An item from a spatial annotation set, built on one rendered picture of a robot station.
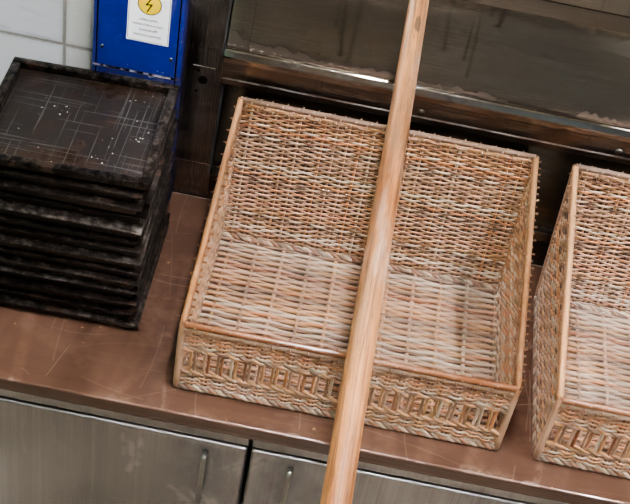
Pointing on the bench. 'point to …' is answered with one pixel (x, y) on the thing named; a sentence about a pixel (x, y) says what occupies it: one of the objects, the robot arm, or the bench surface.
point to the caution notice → (149, 21)
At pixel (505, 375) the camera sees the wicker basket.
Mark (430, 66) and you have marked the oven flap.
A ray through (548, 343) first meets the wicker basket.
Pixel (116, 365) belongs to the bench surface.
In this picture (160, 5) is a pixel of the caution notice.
